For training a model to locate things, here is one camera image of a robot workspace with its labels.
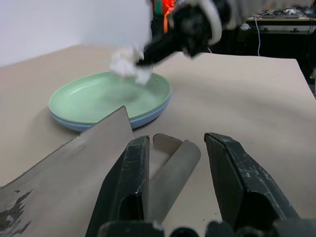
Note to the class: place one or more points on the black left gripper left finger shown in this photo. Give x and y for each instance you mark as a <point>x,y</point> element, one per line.
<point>128,172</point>

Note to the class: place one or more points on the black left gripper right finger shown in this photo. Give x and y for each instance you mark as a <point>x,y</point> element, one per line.
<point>237,177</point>

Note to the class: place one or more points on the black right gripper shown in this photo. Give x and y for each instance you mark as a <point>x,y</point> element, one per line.
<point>191,27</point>

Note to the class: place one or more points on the white paper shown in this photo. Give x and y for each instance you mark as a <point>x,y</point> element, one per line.
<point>124,64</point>

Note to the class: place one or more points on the orange and black vest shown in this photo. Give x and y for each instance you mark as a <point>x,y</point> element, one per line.
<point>164,12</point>

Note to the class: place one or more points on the blue plastic plate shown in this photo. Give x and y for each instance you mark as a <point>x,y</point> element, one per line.
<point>145,118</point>

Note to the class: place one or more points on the green plastic plate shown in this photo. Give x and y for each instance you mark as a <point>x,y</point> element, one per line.
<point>108,95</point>

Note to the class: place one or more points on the clutter of electronics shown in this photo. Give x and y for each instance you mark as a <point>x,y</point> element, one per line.
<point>280,12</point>

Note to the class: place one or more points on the cream desk with drawers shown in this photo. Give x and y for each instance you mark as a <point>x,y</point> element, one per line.
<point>284,24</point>

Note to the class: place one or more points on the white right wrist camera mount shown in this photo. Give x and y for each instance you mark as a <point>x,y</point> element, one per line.
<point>214,22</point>

